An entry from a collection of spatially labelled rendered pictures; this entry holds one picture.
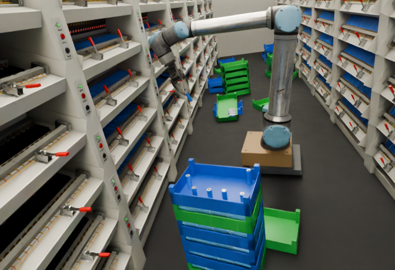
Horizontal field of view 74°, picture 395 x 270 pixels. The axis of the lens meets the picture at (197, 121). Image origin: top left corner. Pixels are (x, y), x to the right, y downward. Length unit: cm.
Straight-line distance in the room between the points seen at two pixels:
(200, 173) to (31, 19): 81
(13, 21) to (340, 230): 149
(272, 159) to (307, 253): 61
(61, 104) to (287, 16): 103
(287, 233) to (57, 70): 120
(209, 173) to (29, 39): 80
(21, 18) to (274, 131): 120
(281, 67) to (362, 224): 85
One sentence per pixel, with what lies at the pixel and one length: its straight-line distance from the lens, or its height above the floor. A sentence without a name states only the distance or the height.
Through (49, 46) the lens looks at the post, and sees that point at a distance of 93.
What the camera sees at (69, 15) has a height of 111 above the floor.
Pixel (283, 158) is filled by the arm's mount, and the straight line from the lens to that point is 174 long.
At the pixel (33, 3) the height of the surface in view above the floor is 115.
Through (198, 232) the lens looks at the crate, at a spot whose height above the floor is 28.
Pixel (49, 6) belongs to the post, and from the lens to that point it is 95.
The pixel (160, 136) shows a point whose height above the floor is 36.
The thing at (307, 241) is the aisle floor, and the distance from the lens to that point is 144.
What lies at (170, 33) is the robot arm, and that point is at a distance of 148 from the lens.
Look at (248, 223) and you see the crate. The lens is 98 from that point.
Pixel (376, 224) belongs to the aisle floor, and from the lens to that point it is 158.
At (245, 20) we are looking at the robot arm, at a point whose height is 96.
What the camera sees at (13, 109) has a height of 91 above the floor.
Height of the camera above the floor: 107
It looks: 23 degrees down
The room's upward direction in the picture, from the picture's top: 10 degrees counter-clockwise
